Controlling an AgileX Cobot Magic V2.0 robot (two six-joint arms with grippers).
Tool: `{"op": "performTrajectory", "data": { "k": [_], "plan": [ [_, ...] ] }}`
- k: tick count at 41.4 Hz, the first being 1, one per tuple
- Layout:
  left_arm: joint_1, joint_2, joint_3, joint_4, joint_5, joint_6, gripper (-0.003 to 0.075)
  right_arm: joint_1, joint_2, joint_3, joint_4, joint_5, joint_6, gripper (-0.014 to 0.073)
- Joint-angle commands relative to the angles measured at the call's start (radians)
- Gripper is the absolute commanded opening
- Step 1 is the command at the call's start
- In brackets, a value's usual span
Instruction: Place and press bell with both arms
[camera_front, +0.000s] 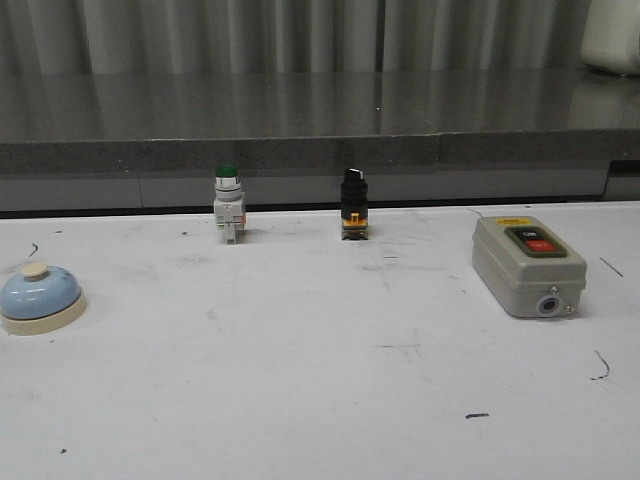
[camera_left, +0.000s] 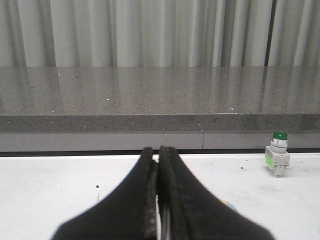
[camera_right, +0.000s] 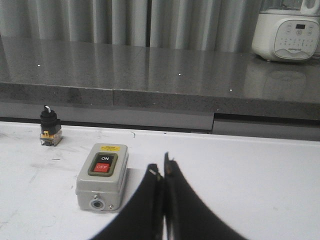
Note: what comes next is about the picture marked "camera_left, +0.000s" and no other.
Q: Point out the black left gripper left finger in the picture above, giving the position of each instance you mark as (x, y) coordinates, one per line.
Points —
(127, 213)

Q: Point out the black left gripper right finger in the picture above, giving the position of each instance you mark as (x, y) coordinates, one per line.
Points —
(188, 211)

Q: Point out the blue service bell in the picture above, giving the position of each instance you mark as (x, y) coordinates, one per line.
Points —
(228, 204)

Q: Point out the grey stone counter ledge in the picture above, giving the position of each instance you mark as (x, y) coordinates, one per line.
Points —
(78, 109)

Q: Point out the grey pleated curtain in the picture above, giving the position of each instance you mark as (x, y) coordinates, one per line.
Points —
(159, 33)

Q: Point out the green pilot lamp switch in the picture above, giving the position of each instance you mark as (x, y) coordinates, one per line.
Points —
(276, 156)

